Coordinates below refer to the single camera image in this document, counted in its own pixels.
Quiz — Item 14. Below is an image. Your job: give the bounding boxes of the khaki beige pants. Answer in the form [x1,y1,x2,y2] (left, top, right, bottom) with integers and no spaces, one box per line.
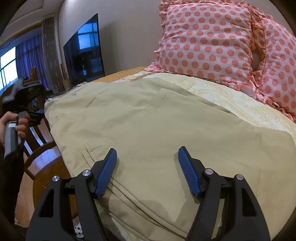
[45,78,295,240]

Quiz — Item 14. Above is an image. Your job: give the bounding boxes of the person's left hand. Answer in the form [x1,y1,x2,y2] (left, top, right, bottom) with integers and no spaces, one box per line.
[0,111,31,145]

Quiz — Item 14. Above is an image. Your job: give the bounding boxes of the bright window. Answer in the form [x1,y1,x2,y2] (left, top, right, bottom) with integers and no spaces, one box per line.
[0,47,18,93]

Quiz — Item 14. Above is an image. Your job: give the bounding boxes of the blue window curtain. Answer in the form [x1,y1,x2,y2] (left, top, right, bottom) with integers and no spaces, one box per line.
[16,34,50,89]

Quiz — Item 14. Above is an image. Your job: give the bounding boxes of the brown wooden chair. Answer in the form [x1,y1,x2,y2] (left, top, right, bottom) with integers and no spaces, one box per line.
[15,118,70,225]

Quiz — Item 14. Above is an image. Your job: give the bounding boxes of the black flat screen television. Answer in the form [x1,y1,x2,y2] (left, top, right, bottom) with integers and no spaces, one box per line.
[63,14,105,86]

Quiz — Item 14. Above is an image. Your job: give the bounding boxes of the cream patterned bed sheet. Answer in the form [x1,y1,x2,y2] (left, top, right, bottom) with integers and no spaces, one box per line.
[116,70,295,140]

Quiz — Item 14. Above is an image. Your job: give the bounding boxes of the pink polka dot pillow right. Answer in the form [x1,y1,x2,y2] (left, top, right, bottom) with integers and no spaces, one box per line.
[249,6,296,122]

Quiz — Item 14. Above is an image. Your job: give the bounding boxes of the pink polka dot pillow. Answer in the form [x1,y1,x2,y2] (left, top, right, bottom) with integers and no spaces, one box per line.
[146,1,256,98]
[249,6,296,122]

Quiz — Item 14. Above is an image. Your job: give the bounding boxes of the pink polka dot pillow left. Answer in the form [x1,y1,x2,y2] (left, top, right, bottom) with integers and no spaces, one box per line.
[146,1,256,98]

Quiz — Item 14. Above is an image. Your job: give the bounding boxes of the wooden bed frame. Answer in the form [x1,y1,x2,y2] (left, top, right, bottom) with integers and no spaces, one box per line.
[92,66,146,83]

